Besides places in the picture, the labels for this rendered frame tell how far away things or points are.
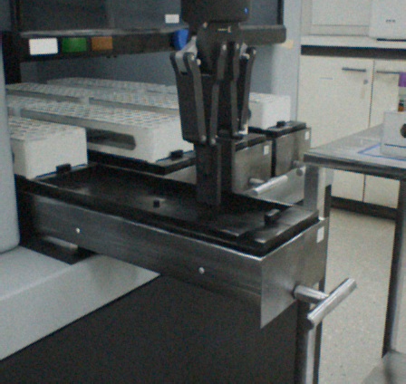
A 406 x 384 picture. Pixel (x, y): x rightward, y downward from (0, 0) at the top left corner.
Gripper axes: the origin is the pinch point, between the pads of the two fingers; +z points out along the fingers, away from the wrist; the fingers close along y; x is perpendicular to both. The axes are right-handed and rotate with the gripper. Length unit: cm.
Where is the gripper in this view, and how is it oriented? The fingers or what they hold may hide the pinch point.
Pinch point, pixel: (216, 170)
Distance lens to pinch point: 65.4
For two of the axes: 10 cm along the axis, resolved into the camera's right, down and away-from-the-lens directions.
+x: 8.0, 1.7, -5.7
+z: 0.0, 9.6, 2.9
